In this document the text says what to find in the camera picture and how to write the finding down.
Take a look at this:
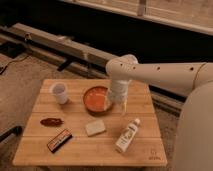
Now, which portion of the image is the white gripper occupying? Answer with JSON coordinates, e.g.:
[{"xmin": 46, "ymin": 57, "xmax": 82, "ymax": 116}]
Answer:
[{"xmin": 108, "ymin": 80, "xmax": 129, "ymax": 116}]

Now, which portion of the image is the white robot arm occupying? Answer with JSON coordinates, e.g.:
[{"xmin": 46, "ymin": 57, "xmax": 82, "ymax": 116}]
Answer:
[{"xmin": 106, "ymin": 54, "xmax": 213, "ymax": 171}]

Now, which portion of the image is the white lotion bottle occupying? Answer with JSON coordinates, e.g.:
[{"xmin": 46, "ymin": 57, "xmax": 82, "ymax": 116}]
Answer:
[{"xmin": 115, "ymin": 118, "xmax": 140, "ymax": 153}]

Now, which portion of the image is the orange bowl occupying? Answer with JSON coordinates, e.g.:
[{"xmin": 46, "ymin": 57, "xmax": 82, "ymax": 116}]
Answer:
[{"xmin": 83, "ymin": 86, "xmax": 112, "ymax": 114}]

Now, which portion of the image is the wooden tabletop board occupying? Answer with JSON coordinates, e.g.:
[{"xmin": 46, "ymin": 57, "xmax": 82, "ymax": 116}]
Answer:
[{"xmin": 13, "ymin": 79, "xmax": 167, "ymax": 167}]

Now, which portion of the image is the white plastic cup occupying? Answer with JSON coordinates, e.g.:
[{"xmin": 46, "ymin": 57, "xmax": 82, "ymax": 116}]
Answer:
[{"xmin": 49, "ymin": 82, "xmax": 68, "ymax": 104}]

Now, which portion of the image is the black rod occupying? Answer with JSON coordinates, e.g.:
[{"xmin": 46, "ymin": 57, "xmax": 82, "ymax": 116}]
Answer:
[{"xmin": 0, "ymin": 126, "xmax": 22, "ymax": 142}]

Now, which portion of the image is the grey metal rail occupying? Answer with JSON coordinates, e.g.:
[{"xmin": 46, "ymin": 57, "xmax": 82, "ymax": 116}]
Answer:
[{"xmin": 0, "ymin": 22, "xmax": 213, "ymax": 124}]

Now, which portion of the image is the black cable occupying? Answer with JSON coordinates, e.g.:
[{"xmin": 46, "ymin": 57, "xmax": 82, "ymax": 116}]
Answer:
[{"xmin": 0, "ymin": 53, "xmax": 31, "ymax": 76}]

